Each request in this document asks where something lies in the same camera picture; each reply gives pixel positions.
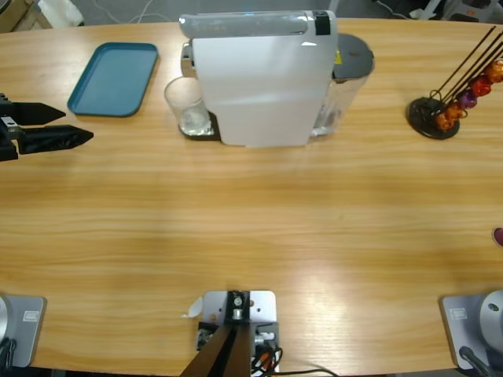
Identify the dark camera post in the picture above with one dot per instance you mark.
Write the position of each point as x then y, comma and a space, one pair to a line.
224, 353

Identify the black capsule rack stand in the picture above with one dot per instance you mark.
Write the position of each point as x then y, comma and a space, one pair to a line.
422, 114

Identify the orange coffee capsule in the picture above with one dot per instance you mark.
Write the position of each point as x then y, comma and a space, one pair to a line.
455, 111
446, 122
496, 71

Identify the purple coffee capsule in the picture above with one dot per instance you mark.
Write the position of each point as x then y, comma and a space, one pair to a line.
467, 99

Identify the teal plastic tray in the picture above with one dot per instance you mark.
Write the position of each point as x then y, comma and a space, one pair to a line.
114, 78

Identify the white tape scrap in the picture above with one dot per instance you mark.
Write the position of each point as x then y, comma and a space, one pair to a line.
194, 308

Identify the dark red coffee capsule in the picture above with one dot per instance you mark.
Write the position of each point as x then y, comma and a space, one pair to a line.
498, 236

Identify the wooden crate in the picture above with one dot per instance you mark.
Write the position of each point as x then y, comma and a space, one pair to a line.
19, 15

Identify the clear water tank black lid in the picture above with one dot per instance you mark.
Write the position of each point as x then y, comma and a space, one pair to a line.
353, 55

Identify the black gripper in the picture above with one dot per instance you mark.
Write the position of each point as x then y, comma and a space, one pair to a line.
7, 137

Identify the white capsule coffee machine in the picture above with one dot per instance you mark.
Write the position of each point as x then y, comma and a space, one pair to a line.
259, 86

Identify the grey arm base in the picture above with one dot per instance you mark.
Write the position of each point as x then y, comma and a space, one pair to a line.
27, 334
460, 334

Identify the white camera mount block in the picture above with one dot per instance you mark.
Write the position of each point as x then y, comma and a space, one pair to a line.
261, 310

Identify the clear drinking glass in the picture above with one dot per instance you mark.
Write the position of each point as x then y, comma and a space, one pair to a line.
188, 118

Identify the grey stool with orange mark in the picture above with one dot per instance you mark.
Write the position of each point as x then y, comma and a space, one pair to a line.
467, 13

